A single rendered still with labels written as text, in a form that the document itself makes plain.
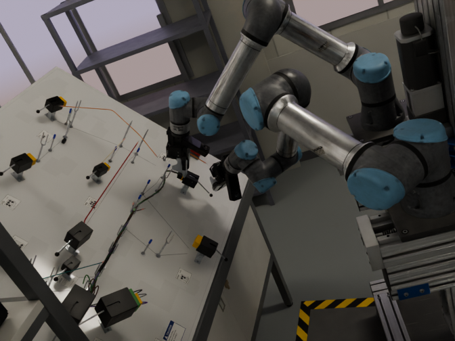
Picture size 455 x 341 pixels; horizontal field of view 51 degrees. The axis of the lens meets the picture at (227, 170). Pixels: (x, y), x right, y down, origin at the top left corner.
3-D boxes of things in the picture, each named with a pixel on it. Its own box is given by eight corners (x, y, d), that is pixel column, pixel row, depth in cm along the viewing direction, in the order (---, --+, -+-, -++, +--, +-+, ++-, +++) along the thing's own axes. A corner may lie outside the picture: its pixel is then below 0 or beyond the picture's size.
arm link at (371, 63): (366, 107, 157) (357, 70, 151) (353, 94, 169) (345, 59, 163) (401, 95, 156) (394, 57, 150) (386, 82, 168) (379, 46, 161)
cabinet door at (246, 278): (272, 254, 245) (247, 194, 226) (251, 344, 201) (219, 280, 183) (267, 254, 246) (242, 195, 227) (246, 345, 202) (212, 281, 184)
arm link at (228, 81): (295, 11, 142) (218, 143, 161) (288, 5, 151) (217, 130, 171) (262, -8, 138) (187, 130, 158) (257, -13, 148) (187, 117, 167)
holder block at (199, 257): (218, 274, 176) (229, 260, 170) (189, 258, 174) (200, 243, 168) (221, 265, 179) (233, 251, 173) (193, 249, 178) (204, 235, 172)
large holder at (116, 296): (59, 333, 135) (72, 308, 126) (112, 310, 147) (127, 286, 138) (69, 354, 132) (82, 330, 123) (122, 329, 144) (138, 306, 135)
